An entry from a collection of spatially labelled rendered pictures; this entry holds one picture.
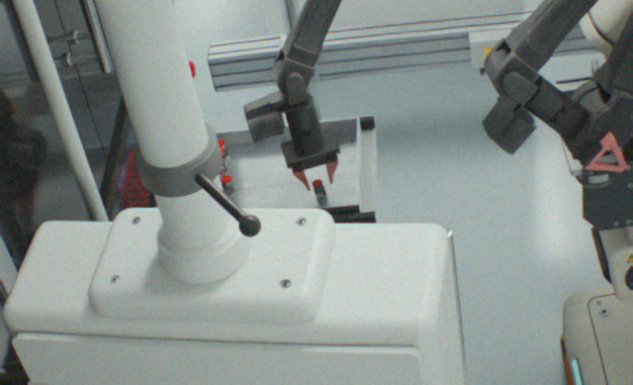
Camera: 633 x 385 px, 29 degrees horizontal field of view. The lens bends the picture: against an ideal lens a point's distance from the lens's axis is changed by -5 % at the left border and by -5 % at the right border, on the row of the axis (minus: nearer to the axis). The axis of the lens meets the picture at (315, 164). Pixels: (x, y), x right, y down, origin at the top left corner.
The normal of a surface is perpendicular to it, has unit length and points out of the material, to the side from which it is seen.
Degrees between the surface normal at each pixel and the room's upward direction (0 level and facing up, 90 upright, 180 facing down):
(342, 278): 0
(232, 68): 90
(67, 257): 0
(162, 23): 90
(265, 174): 0
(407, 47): 90
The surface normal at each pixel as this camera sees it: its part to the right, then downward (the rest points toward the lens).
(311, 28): 0.15, 0.34
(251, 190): -0.16, -0.75
